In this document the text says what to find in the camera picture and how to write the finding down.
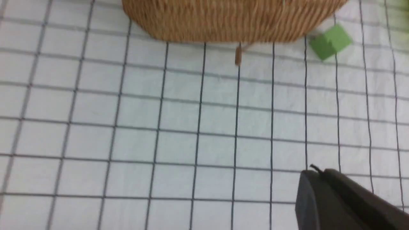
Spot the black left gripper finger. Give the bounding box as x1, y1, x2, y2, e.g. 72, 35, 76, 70
295, 165, 409, 230

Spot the green foam cube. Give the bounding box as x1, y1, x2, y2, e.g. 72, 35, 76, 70
309, 24, 353, 61

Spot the woven wicker basket green lining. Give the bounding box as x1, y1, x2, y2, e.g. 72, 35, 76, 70
121, 0, 350, 66

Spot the white black grid tablecloth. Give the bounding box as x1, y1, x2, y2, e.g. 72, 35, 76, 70
0, 0, 408, 230

